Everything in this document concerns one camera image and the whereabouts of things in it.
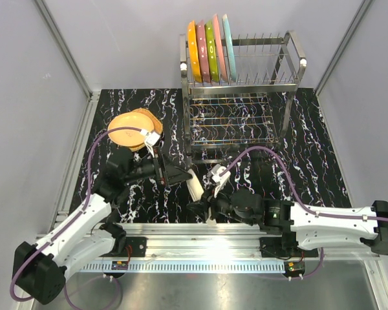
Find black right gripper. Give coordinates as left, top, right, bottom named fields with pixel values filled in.
left=187, top=181, right=256, bottom=226

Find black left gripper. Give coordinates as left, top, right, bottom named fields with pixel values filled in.
left=123, top=146, right=192, bottom=187

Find cream white round plate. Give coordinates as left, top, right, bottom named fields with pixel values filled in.
left=186, top=169, right=204, bottom=202

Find yellow-orange round plate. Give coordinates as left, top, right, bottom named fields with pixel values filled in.
left=107, top=112, right=154, bottom=148

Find orange dotted scalloped plate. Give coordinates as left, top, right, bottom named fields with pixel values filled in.
left=187, top=20, right=202, bottom=83

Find beige pink leaf plate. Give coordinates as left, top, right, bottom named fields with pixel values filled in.
left=212, top=14, right=228, bottom=82

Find beige blue leaf plate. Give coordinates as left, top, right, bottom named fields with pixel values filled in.
left=222, top=14, right=237, bottom=82

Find yellow-green dotted scalloped plate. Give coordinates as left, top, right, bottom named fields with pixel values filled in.
left=204, top=20, right=219, bottom=83

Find pink dotted scalloped plate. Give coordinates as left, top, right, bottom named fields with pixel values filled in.
left=196, top=19, right=211, bottom=83

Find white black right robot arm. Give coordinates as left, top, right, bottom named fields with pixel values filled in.
left=188, top=189, right=388, bottom=256

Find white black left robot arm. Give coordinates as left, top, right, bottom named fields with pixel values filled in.
left=10, top=147, right=193, bottom=304

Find tan plates under leaf plate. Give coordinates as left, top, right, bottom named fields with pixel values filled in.
left=129, top=108, right=163, bottom=152

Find stainless steel dish rack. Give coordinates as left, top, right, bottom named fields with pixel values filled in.
left=180, top=30, right=307, bottom=163

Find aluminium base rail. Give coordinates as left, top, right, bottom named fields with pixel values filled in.
left=30, top=222, right=382, bottom=259

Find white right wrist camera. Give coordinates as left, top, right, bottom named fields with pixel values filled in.
left=206, top=164, right=231, bottom=198

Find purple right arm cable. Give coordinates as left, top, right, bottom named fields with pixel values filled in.
left=216, top=145, right=388, bottom=280

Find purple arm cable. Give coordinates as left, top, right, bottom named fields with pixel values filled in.
left=216, top=145, right=388, bottom=280
left=8, top=126, right=146, bottom=307

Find white slotted cable duct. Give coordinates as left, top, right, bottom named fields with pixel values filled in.
left=80, top=260, right=285, bottom=274

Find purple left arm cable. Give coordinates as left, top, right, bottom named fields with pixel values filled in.
left=8, top=126, right=146, bottom=307

